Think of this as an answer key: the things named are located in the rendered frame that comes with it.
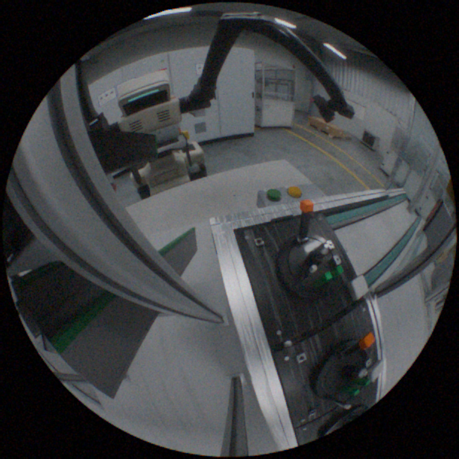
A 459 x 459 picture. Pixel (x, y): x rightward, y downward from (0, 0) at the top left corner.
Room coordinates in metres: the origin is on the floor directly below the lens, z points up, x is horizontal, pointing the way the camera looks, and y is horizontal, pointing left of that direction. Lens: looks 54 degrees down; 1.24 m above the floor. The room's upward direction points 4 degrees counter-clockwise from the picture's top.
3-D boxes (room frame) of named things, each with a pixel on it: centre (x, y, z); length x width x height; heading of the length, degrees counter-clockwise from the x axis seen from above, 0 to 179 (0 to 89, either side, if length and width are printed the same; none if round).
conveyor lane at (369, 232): (0.12, -0.45, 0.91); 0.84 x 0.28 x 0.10; 100
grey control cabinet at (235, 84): (3.54, -0.25, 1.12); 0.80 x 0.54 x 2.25; 110
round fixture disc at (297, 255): (0.09, -0.15, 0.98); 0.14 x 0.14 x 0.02
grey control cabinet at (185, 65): (3.27, 0.50, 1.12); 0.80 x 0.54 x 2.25; 110
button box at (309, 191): (0.32, -0.20, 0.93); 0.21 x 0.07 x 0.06; 100
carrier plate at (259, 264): (0.09, -0.15, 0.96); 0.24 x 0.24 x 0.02; 10
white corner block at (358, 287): (0.02, -0.26, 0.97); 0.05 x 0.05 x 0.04; 10
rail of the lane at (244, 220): (0.29, -0.39, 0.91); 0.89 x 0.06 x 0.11; 100
